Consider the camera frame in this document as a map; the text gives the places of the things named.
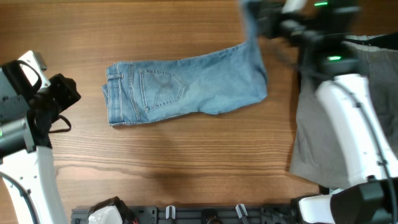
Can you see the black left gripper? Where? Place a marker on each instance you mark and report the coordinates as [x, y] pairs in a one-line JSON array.
[[61, 83]]

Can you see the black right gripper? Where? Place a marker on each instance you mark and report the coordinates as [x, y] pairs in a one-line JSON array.
[[272, 14]]

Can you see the light blue denim jeans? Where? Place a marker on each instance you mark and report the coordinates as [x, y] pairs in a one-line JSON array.
[[151, 91]]

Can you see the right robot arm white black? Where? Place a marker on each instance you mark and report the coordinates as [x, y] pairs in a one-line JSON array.
[[344, 93]]

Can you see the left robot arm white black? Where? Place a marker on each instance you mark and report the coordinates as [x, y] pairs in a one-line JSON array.
[[28, 111]]

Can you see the black garment under shorts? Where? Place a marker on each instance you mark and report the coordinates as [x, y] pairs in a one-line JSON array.
[[382, 40]]

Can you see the grey shorts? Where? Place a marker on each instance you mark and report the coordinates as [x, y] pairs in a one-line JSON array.
[[317, 156]]

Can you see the black mounting rail base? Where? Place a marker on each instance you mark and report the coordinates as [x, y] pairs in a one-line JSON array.
[[265, 214]]

